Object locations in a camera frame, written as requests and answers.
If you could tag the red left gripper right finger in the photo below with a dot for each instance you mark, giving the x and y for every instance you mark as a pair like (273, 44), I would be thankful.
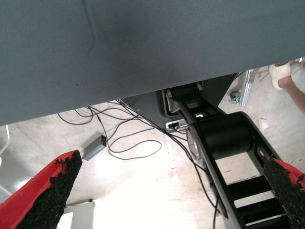
(290, 190)

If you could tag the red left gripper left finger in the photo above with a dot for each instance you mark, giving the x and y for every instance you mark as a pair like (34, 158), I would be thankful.
(35, 195)

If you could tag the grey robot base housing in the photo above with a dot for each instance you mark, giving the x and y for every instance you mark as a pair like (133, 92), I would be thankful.
(152, 107)

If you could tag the white metal cabinet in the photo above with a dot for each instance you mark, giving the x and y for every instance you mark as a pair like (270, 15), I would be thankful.
(81, 214)

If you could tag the grey power adapter box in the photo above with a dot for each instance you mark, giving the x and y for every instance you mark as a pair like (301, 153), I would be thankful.
(94, 149)

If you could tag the grey caster wheel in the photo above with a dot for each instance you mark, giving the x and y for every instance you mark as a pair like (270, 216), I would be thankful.
(236, 97)

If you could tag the dark grey table cloth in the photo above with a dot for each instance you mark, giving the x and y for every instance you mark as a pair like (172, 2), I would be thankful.
(119, 47)

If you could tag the black robot torso frame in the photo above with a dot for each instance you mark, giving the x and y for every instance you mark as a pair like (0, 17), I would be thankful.
(226, 133)

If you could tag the aluminium profile post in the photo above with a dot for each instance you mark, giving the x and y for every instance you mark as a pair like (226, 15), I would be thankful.
(247, 88)

